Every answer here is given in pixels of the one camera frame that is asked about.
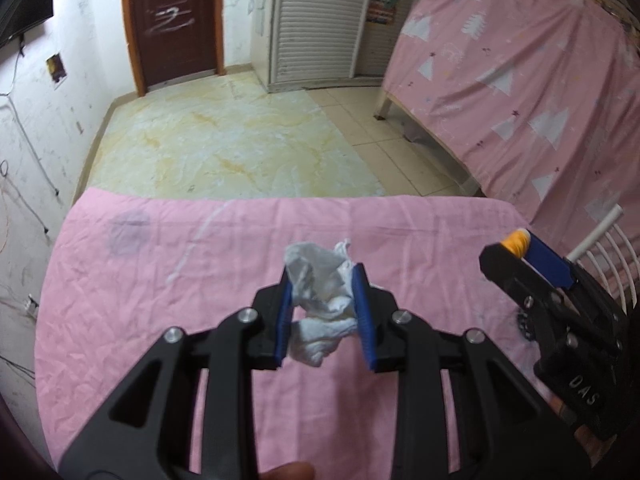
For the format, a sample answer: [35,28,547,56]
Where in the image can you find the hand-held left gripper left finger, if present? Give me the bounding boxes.
[59,266,301,480]

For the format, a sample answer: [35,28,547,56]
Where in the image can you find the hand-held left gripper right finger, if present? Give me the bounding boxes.
[350,262,593,480]

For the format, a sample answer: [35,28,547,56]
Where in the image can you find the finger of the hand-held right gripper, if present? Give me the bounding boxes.
[525,232,573,291]
[479,242,543,301]

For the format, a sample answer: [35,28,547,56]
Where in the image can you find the orange bottle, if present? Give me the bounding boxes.
[502,228,532,261]

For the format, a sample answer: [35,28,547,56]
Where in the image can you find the white tissue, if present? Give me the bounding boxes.
[284,240,373,367]

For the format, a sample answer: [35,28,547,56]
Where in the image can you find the person's left hand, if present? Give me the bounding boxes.
[260,462,317,480]

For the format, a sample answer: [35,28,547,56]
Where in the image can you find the white slatted chair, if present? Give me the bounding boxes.
[567,204,640,311]

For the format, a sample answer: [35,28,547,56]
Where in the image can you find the black spiky round object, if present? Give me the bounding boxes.
[515,310,535,343]

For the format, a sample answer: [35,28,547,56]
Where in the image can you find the pink table cloth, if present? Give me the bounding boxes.
[34,187,556,476]

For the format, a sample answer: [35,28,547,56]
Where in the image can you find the wooden bunk bed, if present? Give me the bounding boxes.
[377,0,640,196]

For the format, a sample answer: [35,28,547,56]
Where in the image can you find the pink cloth covered bed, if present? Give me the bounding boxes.
[382,0,640,241]

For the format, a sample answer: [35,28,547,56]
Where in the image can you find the white louvered wardrobe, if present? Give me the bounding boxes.
[250,0,426,93]

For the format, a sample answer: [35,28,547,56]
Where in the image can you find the dark red door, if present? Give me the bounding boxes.
[121,0,227,97]

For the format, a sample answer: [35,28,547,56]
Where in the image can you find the black wall television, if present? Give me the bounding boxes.
[0,0,56,48]

